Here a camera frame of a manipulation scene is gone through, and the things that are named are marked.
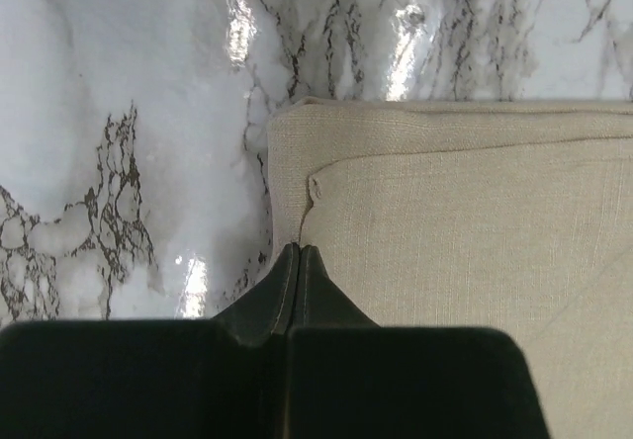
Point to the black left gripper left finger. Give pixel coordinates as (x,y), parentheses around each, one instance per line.
(158,378)

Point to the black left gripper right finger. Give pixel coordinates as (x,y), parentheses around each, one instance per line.
(347,377)

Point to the beige linen napkin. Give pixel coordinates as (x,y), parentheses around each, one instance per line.
(516,216)

